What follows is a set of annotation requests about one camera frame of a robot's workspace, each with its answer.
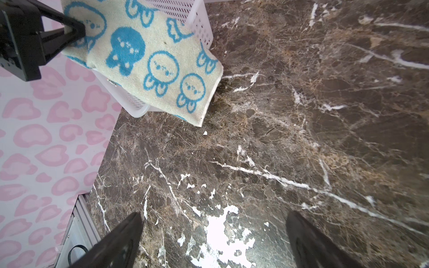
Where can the blue bunny pattern towel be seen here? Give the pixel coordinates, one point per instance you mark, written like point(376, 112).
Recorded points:
point(154, 57)

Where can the white plastic basket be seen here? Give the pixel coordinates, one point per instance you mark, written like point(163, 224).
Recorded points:
point(191, 13)

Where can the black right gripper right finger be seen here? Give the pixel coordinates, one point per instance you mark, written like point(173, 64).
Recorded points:
point(313, 249)

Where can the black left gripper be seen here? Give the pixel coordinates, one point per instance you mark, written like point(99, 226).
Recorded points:
point(25, 45)

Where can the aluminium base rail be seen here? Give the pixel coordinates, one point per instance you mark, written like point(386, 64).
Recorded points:
point(80, 235)

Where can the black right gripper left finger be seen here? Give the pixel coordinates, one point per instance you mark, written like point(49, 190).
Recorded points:
point(118, 249)

